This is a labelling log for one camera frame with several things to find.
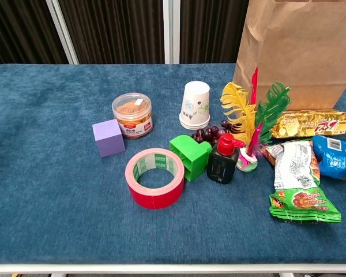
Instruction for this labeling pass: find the white paper cup stack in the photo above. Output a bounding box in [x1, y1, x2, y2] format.
[179, 80, 211, 130]

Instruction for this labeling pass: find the clear jar of rubber bands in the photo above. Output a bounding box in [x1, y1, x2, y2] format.
[111, 92, 153, 140]

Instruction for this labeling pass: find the purple cube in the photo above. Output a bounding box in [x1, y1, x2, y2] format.
[92, 118, 126, 158]

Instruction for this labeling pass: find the brown paper bag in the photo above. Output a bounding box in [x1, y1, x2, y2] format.
[232, 0, 346, 112]

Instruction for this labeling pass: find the dark pleated curtain panel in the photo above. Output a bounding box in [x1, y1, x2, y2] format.
[59, 0, 165, 65]
[180, 0, 250, 64]
[0, 0, 70, 70]

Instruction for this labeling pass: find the white table frame base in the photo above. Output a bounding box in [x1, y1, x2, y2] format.
[0, 263, 346, 277]

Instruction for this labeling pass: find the white partition frame post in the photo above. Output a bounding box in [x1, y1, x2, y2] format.
[45, 0, 80, 65]
[162, 0, 181, 64]

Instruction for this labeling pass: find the gold snack package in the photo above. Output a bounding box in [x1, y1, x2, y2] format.
[270, 109, 346, 139]

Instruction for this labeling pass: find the red tape roll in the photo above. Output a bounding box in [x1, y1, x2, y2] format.
[125, 148, 186, 210]

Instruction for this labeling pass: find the green snack packet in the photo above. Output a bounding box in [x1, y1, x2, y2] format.
[264, 139, 343, 223]

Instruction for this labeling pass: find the blue snack packet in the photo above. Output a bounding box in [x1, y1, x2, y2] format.
[311, 134, 346, 184]

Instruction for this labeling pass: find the green plastic block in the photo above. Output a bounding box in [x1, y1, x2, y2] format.
[169, 134, 213, 182]

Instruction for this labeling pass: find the blue felt table cover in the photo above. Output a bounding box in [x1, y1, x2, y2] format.
[0, 63, 346, 265]

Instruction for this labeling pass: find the purple grape bunch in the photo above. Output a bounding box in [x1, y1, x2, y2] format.
[191, 119, 234, 147]

